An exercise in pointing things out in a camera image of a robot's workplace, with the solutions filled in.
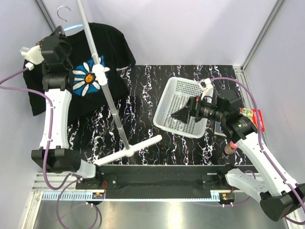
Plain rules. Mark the pink cap bottle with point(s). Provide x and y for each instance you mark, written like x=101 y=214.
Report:
x=230 y=148

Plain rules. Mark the light blue clothes hanger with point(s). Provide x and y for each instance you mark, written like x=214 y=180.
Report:
x=63 y=17

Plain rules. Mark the white plastic mesh basket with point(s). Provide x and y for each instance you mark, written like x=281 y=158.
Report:
x=175 y=95

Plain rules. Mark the black daisy print t-shirt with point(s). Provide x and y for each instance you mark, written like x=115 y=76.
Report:
x=114 y=53

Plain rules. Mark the grey white garment rack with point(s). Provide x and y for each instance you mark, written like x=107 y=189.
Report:
x=99 y=70

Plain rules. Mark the red cover book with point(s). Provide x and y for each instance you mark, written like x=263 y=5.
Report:
x=251 y=114

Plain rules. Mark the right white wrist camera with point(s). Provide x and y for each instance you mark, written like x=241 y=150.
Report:
x=206 y=87

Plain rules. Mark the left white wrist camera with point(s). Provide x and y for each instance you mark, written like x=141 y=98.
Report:
x=32 y=55

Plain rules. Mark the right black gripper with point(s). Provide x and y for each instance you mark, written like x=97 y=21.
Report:
x=194 y=105

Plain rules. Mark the black marbled table mat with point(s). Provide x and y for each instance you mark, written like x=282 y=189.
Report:
x=96 y=136

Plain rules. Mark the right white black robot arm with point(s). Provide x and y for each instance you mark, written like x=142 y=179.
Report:
x=278 y=194

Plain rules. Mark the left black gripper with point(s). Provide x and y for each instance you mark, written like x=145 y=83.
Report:
x=64 y=41

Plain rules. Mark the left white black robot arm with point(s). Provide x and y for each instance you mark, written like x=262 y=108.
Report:
x=54 y=154

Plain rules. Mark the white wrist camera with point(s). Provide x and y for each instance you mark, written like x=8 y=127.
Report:
x=32 y=55
x=206 y=87

